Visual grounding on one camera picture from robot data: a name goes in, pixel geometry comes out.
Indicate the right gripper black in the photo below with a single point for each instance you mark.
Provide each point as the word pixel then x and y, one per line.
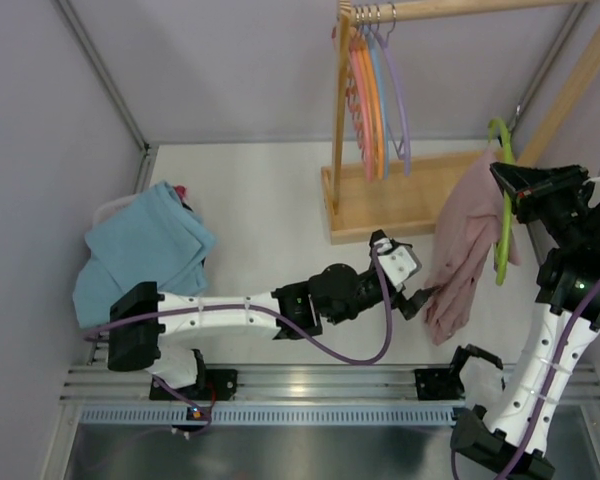
pixel 550 195

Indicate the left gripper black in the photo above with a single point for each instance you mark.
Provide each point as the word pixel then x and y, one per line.
pixel 406 302

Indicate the pink trousers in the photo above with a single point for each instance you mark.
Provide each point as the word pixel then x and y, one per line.
pixel 468 226

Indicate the green clothes hanger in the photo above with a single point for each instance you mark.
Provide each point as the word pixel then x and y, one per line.
pixel 505 252

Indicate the purple clothes hanger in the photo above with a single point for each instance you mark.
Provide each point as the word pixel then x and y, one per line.
pixel 402 144

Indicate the blue trousers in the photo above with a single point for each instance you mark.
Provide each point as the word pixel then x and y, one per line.
pixel 153 239

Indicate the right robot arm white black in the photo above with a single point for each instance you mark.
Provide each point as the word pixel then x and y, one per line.
pixel 505 424

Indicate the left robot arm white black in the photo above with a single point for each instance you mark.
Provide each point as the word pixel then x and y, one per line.
pixel 155 332

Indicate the blue clothes hanger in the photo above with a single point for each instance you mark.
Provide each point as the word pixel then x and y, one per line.
pixel 383 142

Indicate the pink clothes hanger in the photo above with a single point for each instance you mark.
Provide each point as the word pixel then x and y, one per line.
pixel 348 99

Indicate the orange clothes hanger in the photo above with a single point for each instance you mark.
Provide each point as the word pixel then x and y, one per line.
pixel 370 98

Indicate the wooden clothes rack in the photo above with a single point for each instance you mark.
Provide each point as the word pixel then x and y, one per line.
pixel 355 207

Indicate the pink patterned garment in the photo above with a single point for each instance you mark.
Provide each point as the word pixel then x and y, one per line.
pixel 181 192

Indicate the white laundry basket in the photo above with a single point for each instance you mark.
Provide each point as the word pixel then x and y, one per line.
pixel 108 209

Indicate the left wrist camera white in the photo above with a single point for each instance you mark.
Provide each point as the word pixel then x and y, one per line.
pixel 396 260

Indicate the aluminium mounting rail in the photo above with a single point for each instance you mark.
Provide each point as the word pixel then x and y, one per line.
pixel 383 395

